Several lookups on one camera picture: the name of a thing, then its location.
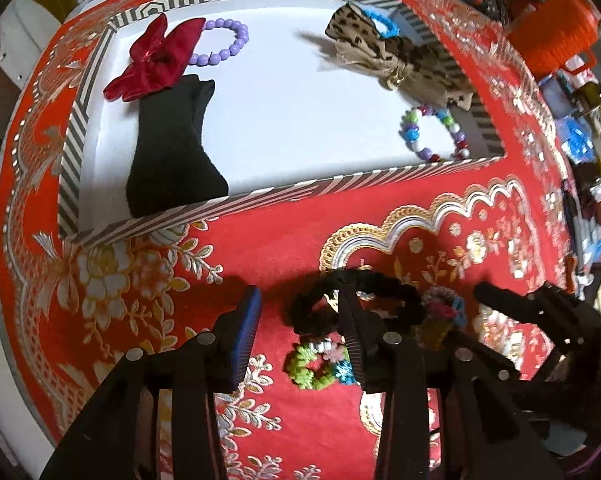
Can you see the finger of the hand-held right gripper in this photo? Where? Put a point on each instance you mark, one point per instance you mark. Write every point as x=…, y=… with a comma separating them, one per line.
x=505, y=300

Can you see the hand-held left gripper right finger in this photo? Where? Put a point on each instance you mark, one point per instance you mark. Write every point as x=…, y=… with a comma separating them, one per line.
x=353, y=347

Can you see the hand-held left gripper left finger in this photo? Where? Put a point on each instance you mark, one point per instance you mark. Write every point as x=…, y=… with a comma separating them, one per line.
x=248, y=330

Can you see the black scrunchie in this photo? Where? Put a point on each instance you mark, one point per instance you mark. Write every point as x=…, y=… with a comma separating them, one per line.
x=310, y=305

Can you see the black velvet display stand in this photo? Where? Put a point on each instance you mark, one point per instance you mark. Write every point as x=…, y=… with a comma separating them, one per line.
x=173, y=160

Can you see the striped jewelry tray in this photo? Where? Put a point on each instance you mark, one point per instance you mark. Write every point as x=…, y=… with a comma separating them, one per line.
x=290, y=125

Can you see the leopard print bow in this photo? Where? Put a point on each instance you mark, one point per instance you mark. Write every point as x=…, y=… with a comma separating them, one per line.
x=380, y=50

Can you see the red velvet bow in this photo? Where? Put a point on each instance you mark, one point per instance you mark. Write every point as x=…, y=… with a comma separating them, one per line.
x=155, y=62

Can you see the multicolour knit scrunchie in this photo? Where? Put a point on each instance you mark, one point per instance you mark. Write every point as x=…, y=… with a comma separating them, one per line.
x=445, y=305

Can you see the yellow translucent hair clip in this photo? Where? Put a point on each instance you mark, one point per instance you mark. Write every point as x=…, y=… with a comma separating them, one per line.
x=433, y=335

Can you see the red floral tablecloth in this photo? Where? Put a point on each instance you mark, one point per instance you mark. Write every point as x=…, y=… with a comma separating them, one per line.
x=290, y=245

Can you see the orange basket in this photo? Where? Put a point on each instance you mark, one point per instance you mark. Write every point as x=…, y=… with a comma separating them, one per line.
x=555, y=30

